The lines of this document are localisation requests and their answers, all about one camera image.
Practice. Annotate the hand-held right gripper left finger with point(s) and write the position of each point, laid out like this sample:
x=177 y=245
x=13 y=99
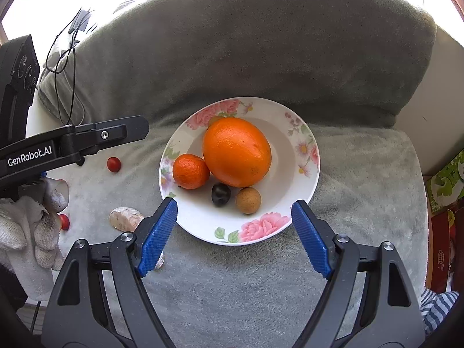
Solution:
x=157 y=235

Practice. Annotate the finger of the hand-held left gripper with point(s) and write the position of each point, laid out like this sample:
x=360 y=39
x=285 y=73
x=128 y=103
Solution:
x=108 y=134

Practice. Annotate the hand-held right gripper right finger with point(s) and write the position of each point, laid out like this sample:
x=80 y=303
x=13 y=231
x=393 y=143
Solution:
x=311 y=235

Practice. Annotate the red cherry tomato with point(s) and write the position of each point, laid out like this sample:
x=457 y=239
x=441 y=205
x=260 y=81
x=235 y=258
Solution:
x=65 y=222
x=113 y=164

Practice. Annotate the floral white plate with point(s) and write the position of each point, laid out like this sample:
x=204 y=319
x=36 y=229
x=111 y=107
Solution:
x=286 y=174

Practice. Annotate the small mandarin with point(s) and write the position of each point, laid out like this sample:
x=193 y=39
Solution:
x=191 y=171

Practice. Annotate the brown longan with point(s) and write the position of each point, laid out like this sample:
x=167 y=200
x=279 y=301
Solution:
x=248 y=200

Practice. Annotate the dark grape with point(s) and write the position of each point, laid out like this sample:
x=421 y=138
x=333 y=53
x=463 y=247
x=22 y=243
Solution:
x=221 y=195

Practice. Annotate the large orange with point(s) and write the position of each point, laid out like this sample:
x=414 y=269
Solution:
x=237 y=152

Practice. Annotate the person's left hand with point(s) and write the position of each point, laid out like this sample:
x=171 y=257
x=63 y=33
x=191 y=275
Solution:
x=36 y=232

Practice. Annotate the black power adapter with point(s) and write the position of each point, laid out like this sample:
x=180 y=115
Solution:
x=81 y=21

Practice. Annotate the red box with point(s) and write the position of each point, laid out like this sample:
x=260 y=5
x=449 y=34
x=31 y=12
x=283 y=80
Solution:
x=440 y=250

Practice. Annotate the striped clothing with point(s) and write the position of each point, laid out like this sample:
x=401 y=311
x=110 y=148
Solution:
x=440 y=306

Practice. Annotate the grey blanket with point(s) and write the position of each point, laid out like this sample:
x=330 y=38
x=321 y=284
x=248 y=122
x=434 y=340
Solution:
x=290 y=61

